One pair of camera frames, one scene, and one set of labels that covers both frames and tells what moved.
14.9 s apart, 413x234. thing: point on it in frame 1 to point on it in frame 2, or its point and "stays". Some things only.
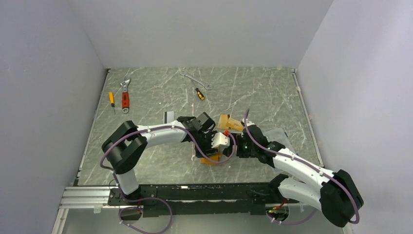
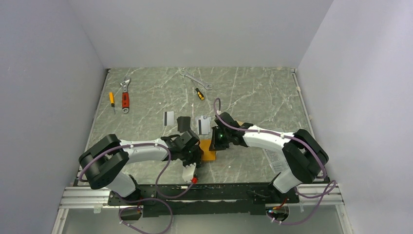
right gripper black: (240, 138) to (215, 145)
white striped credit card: (168, 117) stays
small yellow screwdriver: (111, 96) stays
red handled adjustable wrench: (125, 97) stays
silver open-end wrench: (206, 85) stays
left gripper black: (206, 152) to (197, 159)
